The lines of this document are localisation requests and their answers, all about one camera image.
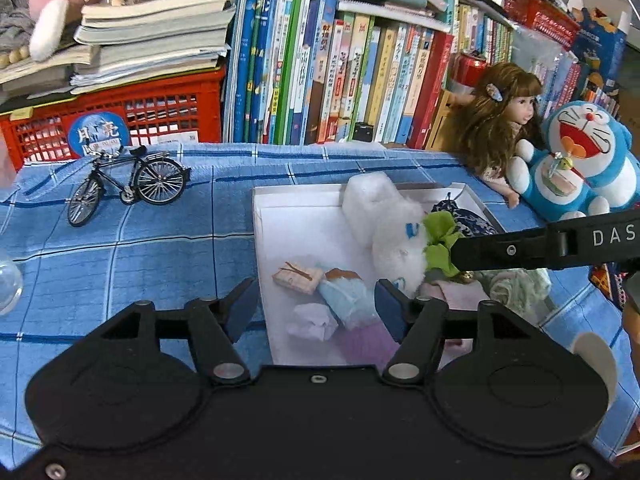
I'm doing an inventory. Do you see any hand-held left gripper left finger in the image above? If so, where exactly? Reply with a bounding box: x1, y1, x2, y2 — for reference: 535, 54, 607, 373
82, 277, 260, 385

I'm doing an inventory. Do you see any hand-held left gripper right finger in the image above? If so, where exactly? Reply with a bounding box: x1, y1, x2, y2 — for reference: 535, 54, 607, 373
374, 279, 547, 384

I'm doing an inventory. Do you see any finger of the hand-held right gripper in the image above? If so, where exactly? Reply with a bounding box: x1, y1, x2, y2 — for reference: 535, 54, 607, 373
449, 226, 570, 274

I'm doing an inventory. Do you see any light blue doll garment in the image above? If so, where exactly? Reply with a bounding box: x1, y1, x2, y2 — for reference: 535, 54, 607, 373
319, 268, 379, 329

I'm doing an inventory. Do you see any dark blue patterned cloth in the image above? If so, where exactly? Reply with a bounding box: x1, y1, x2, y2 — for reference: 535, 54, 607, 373
431, 199, 499, 239

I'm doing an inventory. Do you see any pale pink cloth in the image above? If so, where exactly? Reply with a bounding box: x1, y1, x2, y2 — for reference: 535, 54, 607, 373
419, 279, 490, 307

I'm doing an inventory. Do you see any lime green scrunchie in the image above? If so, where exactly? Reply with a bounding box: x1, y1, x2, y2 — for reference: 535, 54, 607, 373
421, 210, 467, 279

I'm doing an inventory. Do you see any small gift box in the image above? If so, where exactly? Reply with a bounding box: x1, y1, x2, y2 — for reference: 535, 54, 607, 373
271, 260, 324, 294

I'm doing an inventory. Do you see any white plush toy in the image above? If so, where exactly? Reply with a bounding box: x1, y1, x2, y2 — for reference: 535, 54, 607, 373
371, 195, 437, 297

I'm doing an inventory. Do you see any lavender white fluffy cloth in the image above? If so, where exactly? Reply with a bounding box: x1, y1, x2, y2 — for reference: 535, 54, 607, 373
288, 302, 336, 344

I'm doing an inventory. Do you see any shallow white cardboard box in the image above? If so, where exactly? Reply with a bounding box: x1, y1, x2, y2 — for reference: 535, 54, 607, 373
251, 181, 502, 367

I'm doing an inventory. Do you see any purple cloth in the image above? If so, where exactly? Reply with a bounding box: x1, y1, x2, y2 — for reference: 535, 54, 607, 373
336, 324, 402, 367

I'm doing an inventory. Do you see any blue cat plush toy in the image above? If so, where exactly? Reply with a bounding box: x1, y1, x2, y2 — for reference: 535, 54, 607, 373
509, 100, 639, 222

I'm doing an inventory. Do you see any blue checked tablecloth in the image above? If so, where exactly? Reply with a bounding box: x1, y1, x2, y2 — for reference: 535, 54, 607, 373
0, 141, 640, 461

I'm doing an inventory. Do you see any long-haired brown doll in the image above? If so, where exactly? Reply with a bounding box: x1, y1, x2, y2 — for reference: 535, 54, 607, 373
449, 61, 547, 209

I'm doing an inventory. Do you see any miniature black bicycle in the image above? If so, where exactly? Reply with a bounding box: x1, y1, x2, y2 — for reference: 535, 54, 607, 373
66, 145, 192, 228

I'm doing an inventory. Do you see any red drink can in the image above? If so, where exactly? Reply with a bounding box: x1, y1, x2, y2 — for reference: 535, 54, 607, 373
451, 51, 489, 94

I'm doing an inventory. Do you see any blue cardboard carton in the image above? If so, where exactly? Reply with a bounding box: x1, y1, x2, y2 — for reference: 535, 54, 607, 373
569, 0, 632, 92

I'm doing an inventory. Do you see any red plastic crate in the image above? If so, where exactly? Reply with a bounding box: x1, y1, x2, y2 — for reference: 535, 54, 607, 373
0, 66, 227, 172

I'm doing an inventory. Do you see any red plastic basket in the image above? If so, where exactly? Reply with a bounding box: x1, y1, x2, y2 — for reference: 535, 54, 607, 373
501, 0, 584, 51

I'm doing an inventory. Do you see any clear glass dome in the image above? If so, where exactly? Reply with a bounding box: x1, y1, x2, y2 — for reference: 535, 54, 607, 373
0, 254, 24, 317

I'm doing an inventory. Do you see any row of upright picture books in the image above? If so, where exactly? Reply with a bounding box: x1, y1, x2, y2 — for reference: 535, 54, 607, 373
222, 0, 517, 150

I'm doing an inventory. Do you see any stack of worn paperbacks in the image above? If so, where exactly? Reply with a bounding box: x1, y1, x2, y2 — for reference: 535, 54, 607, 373
0, 0, 237, 102

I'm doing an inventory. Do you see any pink plush rabbit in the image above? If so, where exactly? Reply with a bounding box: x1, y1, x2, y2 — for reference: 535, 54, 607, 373
27, 0, 153, 62

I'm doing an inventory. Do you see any grey crumpled cloth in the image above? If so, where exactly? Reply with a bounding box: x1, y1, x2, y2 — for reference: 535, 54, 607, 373
0, 0, 37, 54

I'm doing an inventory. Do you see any string of wooden beads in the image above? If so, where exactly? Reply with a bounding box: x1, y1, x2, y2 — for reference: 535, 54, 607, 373
0, 44, 32, 69

